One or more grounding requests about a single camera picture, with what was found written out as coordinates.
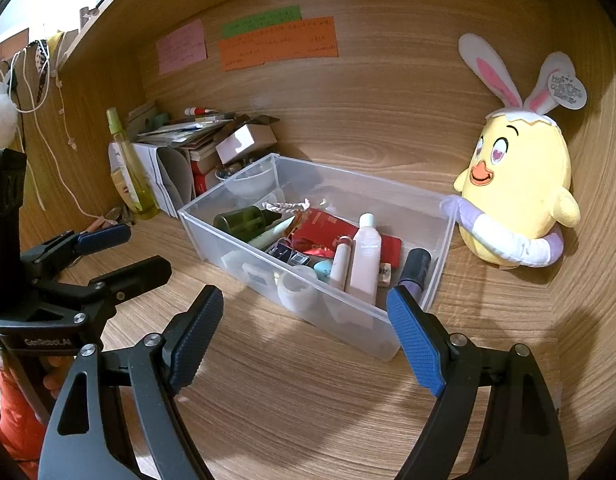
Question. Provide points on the beige eraser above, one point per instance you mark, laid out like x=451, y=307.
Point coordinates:
x=385, y=274

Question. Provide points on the red packet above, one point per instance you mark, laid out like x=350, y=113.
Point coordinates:
x=328, y=225

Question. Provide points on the yellow cream tube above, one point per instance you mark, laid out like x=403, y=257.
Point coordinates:
x=120, y=187

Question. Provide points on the orange sticky note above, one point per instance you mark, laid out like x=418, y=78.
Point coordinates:
x=278, y=45

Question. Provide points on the clear plastic bin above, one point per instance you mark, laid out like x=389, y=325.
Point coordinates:
x=358, y=332

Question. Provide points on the glass bowl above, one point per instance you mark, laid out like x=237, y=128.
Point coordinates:
x=248, y=180

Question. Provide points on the blue razor blade box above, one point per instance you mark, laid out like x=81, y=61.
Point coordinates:
x=283, y=251

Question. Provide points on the person's left hand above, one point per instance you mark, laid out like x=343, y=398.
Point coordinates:
x=55, y=369

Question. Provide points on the white square case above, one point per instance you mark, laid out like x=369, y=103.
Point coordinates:
x=255, y=275

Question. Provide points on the red white tube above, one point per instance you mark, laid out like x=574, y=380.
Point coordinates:
x=340, y=265

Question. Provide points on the green glass jar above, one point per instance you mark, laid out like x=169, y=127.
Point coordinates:
x=238, y=221

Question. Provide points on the brown wooden stick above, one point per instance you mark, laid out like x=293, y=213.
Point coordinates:
x=95, y=226

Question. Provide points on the green sticky note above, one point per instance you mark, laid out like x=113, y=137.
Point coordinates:
x=260, y=21

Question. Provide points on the mint green box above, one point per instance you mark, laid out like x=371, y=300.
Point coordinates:
x=323, y=267

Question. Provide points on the red white marker pen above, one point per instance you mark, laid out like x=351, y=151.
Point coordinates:
x=200, y=110

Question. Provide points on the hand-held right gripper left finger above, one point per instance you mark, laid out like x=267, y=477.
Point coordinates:
x=195, y=345

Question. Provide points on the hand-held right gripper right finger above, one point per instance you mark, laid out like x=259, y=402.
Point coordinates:
x=417, y=345

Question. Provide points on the stack of books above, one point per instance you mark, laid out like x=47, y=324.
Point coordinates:
x=183, y=132

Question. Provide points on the pink sticky note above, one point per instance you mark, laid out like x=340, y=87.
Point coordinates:
x=182, y=47

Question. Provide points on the white green tube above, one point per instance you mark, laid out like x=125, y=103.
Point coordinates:
x=270, y=232

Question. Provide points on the purple bottle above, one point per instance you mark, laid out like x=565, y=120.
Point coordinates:
x=415, y=265

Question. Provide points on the pink tube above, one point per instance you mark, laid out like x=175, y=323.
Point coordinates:
x=365, y=260

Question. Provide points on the white fluffy pom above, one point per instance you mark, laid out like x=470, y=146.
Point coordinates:
x=0, y=120

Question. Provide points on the folded white papers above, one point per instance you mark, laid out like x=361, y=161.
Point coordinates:
x=165, y=180

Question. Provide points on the small cardboard box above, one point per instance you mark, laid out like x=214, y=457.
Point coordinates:
x=243, y=142

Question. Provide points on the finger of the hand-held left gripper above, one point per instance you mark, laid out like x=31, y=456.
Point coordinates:
x=133, y=272
x=103, y=237

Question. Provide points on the yellow chick plush toy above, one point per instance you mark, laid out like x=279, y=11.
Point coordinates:
x=517, y=185

